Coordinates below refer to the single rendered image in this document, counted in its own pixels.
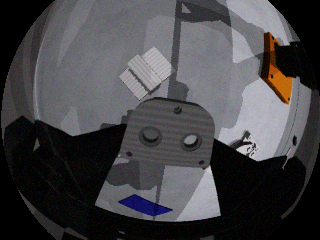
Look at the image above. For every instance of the blue block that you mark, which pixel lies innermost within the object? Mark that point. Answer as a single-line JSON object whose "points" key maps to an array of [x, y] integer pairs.
{"points": [[144, 205]]}

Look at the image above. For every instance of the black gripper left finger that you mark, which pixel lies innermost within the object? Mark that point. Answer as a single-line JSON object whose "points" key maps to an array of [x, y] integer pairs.
{"points": [[87, 157]]}

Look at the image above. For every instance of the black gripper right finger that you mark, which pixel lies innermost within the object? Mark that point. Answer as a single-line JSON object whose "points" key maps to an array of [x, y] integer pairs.
{"points": [[236, 175]]}

